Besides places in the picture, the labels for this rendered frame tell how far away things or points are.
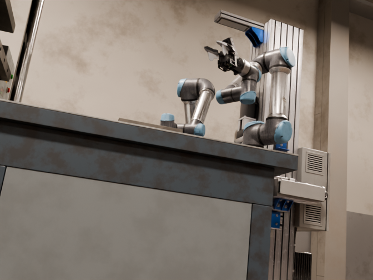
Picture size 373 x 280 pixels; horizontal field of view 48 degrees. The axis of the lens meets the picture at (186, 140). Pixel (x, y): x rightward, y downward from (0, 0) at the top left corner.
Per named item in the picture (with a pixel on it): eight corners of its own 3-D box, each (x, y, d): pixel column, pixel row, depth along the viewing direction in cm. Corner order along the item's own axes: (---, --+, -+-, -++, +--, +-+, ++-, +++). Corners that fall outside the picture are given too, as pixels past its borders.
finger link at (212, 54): (204, 55, 188) (221, 61, 192) (204, 44, 190) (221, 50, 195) (200, 59, 190) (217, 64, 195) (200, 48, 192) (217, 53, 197)
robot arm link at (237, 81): (252, 53, 246) (210, 91, 214) (268, 48, 238) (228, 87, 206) (260, 70, 250) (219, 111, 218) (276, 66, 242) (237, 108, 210)
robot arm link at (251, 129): (250, 150, 236) (251, 127, 240) (271, 148, 227) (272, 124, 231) (237, 145, 228) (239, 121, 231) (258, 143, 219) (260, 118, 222)
